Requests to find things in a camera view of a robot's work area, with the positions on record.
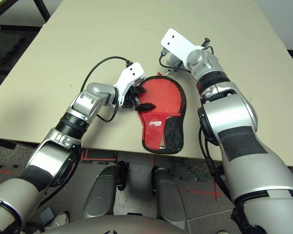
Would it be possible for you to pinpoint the side table with black frame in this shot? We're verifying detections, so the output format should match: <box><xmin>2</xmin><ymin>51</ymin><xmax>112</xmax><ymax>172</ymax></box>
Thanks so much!
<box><xmin>0</xmin><ymin>0</ymin><xmax>51</xmax><ymax>31</ymax></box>

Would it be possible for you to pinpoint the grey robot torso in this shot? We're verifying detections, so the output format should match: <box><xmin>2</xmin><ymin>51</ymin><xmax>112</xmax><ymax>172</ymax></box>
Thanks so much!
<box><xmin>42</xmin><ymin>214</ymin><xmax>188</xmax><ymax>234</ymax></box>

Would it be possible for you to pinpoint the speckled grey floor mat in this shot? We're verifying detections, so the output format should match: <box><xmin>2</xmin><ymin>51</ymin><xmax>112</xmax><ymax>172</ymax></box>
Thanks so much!
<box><xmin>173</xmin><ymin>158</ymin><xmax>223</xmax><ymax>182</ymax></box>

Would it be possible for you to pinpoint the red floor tape line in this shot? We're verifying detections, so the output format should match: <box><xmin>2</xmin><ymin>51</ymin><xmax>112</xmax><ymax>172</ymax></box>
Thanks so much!
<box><xmin>80</xmin><ymin>148</ymin><xmax>118</xmax><ymax>164</ymax></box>

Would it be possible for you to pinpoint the dark foam floor mat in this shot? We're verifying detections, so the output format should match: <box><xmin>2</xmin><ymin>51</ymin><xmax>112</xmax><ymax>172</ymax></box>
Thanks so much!
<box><xmin>0</xmin><ymin>30</ymin><xmax>25</xmax><ymax>65</ymax></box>

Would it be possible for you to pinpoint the white mesh sneaker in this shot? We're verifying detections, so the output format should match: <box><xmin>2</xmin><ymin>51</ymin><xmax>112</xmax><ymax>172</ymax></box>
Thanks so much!
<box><xmin>45</xmin><ymin>211</ymin><xmax>69</xmax><ymax>230</ymax></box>

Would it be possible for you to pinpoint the grey robot right leg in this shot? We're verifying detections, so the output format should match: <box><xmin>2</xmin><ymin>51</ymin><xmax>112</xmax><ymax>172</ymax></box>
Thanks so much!
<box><xmin>151</xmin><ymin>165</ymin><xmax>188</xmax><ymax>231</ymax></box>

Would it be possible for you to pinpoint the red black paddle case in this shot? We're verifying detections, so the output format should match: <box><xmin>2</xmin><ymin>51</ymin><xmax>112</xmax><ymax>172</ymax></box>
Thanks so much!
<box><xmin>136</xmin><ymin>72</ymin><xmax>188</xmax><ymax>155</ymax></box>

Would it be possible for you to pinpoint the grey robot left leg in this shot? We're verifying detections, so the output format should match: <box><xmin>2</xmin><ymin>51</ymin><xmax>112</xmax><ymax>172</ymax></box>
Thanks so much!
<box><xmin>84</xmin><ymin>163</ymin><xmax>130</xmax><ymax>219</ymax></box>

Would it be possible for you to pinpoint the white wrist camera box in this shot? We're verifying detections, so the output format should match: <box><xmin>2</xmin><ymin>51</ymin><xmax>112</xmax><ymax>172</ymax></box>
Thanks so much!
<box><xmin>113</xmin><ymin>62</ymin><xmax>146</xmax><ymax>107</ymax></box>
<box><xmin>160</xmin><ymin>28</ymin><xmax>203</xmax><ymax>71</ymax></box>

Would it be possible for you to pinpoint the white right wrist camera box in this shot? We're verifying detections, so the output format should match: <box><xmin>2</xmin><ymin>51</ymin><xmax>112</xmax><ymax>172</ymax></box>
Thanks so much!
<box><xmin>160</xmin><ymin>28</ymin><xmax>203</xmax><ymax>71</ymax></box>

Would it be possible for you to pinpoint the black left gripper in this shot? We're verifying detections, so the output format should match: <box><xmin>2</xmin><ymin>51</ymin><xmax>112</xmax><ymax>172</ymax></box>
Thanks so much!
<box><xmin>123</xmin><ymin>86</ymin><xmax>157</xmax><ymax>112</ymax></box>

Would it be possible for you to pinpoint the white floor cable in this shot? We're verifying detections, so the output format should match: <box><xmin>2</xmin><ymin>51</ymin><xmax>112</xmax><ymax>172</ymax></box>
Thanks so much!
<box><xmin>187</xmin><ymin>208</ymin><xmax>235</xmax><ymax>234</ymax></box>

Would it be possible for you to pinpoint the grey robot leg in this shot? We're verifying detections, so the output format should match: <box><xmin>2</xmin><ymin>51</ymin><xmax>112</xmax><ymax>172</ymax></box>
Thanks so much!
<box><xmin>151</xmin><ymin>165</ymin><xmax>188</xmax><ymax>231</ymax></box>
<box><xmin>84</xmin><ymin>163</ymin><xmax>130</xmax><ymax>219</ymax></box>

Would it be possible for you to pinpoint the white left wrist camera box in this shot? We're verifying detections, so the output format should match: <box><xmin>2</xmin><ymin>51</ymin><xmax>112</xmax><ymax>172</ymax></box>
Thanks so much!
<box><xmin>113</xmin><ymin>62</ymin><xmax>146</xmax><ymax>107</ymax></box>

